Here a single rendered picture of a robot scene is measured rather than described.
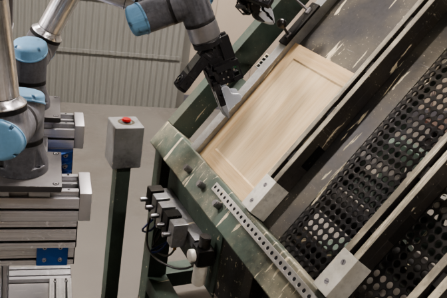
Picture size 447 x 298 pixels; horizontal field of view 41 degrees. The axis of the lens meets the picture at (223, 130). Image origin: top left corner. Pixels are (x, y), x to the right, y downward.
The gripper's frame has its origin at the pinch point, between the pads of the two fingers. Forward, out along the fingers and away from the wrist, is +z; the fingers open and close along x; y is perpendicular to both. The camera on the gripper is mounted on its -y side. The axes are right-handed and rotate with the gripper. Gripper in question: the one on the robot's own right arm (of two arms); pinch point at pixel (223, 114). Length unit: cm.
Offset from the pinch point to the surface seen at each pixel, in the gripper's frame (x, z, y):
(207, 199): 40, 47, -12
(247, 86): 73, 28, 20
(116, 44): 356, 73, -27
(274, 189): 18.8, 40.1, 8.7
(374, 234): -20.6, 37.8, 23.4
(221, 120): 69, 35, 6
